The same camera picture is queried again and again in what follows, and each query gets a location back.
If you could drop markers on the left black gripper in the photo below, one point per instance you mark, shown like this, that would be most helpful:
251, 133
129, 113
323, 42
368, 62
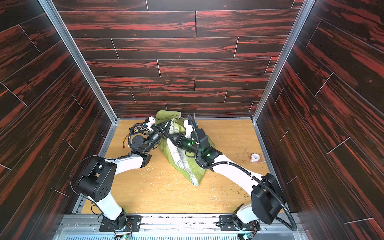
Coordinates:
163, 130

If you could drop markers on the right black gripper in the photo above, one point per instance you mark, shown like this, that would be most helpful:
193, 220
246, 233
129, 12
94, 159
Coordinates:
174, 139

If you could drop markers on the green jacket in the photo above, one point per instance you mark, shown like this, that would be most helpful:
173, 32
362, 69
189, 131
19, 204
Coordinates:
183, 161

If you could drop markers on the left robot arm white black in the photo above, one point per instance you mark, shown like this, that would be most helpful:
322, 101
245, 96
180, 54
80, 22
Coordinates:
95, 182

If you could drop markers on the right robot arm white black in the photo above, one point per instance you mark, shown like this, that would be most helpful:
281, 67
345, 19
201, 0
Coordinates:
267, 203

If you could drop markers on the black battery pack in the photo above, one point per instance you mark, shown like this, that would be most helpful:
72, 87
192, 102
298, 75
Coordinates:
139, 129

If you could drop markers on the white tape roll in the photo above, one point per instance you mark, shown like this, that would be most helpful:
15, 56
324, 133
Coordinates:
254, 158

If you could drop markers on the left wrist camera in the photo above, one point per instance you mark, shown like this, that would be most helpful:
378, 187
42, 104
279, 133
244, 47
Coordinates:
149, 123

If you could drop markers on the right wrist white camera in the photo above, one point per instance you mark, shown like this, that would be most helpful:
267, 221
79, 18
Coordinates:
192, 131

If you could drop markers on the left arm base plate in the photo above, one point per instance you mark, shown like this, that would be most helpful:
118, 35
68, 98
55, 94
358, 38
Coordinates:
129, 223

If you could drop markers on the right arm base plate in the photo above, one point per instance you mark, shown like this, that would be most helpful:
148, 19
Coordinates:
233, 223

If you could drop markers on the aluminium front rail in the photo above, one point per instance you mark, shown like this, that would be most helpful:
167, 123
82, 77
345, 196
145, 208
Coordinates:
174, 227

